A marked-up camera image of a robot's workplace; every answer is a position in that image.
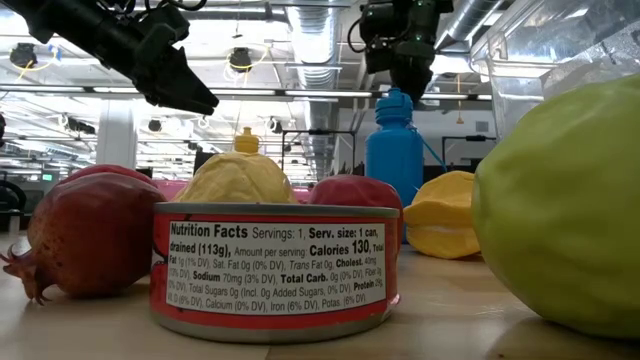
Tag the green exit sign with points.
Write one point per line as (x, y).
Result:
(47, 176)

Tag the yellow squeeze bottle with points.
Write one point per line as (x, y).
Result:
(246, 142)

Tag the pink plastic tray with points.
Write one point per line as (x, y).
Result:
(170, 190)

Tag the clear plastic container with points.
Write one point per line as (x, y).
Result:
(575, 45)

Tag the white pillar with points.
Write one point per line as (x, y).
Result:
(116, 135)

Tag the green apple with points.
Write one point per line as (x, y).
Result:
(560, 210)

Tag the golden yellow fruit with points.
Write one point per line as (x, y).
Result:
(440, 215)

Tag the silver ventilation duct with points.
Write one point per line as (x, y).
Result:
(467, 20)
(315, 60)

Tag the dark red pomegranate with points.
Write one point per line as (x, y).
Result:
(90, 235)

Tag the red-labelled tin can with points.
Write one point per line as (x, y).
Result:
(275, 270)

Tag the black ceiling spotlight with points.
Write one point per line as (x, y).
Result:
(22, 54)
(240, 59)

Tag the red round fruit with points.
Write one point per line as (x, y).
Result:
(355, 192)
(107, 172)

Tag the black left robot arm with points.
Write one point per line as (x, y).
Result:
(60, 22)

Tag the blue squeeze bottle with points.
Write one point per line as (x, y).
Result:
(395, 155)

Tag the pale yellow lumpy fruit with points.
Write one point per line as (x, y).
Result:
(237, 180)

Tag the potted succulent plant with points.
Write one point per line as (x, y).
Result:
(352, 170)

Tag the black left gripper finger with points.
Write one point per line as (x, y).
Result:
(180, 85)

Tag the black metal stand frame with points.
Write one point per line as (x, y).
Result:
(320, 132)
(475, 138)

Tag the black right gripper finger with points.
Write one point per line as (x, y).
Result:
(411, 82)

